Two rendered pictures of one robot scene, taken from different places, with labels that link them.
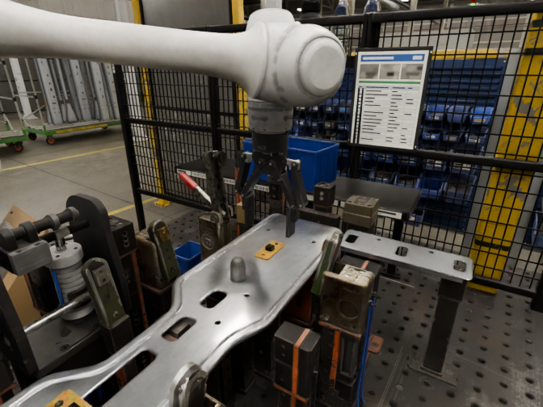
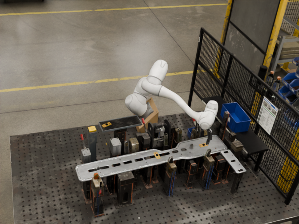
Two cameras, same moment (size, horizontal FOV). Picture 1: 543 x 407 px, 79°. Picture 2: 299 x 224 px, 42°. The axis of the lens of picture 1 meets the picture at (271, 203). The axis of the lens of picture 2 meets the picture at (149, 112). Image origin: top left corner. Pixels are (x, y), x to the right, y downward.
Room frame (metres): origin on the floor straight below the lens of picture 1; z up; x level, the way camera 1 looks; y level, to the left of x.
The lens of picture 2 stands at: (-1.87, -1.06, 3.33)
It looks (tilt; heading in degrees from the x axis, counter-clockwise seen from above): 37 degrees down; 34
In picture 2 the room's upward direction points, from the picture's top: 6 degrees clockwise
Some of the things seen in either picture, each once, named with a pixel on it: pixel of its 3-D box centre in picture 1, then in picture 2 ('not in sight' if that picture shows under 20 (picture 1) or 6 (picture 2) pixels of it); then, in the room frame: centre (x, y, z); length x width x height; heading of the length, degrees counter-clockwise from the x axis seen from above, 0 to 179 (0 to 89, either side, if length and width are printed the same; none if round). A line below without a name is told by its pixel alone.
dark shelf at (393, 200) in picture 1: (284, 180); (232, 122); (1.15, -0.05, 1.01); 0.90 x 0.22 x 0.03; 59
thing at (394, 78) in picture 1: (386, 100); (267, 115); (1.10, -0.37, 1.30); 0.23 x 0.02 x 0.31; 59
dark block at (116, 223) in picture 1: (128, 308); (168, 142); (0.58, 0.31, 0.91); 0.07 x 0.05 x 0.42; 59
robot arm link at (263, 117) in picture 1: (270, 116); not in sight; (0.68, 0.00, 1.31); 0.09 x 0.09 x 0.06
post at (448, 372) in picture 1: (443, 321); (236, 182); (0.61, -0.40, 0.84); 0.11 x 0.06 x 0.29; 59
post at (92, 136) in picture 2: not in sight; (92, 149); (0.03, 0.78, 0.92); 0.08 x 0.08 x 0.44; 59
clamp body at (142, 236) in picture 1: (160, 305); (175, 145); (0.62, 0.26, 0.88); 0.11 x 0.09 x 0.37; 59
